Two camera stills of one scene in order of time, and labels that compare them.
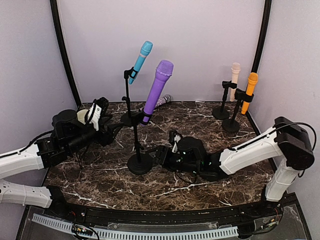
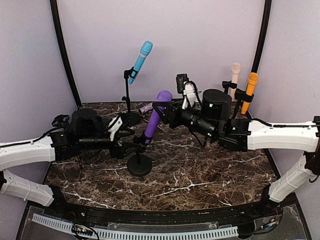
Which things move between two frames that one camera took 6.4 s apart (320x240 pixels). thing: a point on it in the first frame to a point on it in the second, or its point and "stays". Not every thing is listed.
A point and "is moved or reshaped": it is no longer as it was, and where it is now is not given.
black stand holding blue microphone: x=129 y=119 stays
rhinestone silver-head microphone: x=166 y=98 to x=146 y=108
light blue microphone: x=146 y=48 stays
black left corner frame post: x=55 y=12 stays
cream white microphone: x=236 y=68 stays
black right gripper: x=160 y=155 to x=173 y=108
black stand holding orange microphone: x=231 y=125 stays
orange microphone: x=252 y=79 stays
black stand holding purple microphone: x=140 y=164 is moved or reshaped
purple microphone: x=164 y=71 to x=155 y=121
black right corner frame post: x=263 y=35 stays
